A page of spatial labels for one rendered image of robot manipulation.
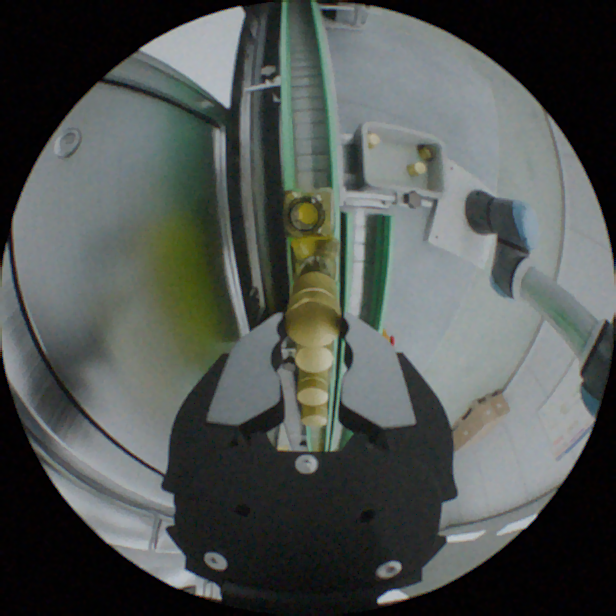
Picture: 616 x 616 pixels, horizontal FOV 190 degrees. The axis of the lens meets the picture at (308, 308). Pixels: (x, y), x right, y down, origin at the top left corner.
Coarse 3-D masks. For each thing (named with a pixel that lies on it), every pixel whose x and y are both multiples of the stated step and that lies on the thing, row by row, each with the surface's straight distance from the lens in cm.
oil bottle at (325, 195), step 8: (288, 192) 21; (296, 192) 20; (304, 192) 20; (312, 192) 20; (320, 192) 20; (328, 192) 21; (288, 200) 20; (320, 200) 20; (328, 200) 20; (304, 208) 22; (312, 208) 22; (328, 208) 20; (304, 216) 22; (312, 216) 22; (328, 216) 20; (328, 224) 20; (288, 232) 21; (320, 232) 20; (328, 232) 21
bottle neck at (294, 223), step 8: (296, 200) 15; (304, 200) 15; (312, 200) 15; (288, 208) 15; (296, 208) 17; (320, 208) 15; (288, 216) 15; (296, 216) 18; (320, 216) 15; (288, 224) 15; (296, 224) 15; (304, 224) 18; (312, 224) 16; (320, 224) 15; (296, 232) 15; (304, 232) 15; (312, 232) 15
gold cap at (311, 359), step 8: (328, 344) 17; (296, 352) 17; (304, 352) 17; (312, 352) 17; (320, 352) 17; (328, 352) 17; (296, 360) 18; (304, 360) 18; (312, 360) 18; (320, 360) 18; (328, 360) 18; (304, 368) 18; (312, 368) 18; (320, 368) 18
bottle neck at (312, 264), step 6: (312, 258) 20; (318, 258) 20; (306, 264) 18; (312, 264) 17; (318, 264) 17; (324, 264) 19; (306, 270) 16; (312, 270) 16; (318, 270) 16; (324, 270) 17; (330, 276) 17
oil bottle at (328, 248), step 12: (300, 240) 22; (312, 240) 22; (324, 240) 22; (336, 240) 22; (300, 252) 21; (312, 252) 20; (324, 252) 20; (336, 252) 21; (300, 264) 21; (336, 264) 21; (336, 276) 22
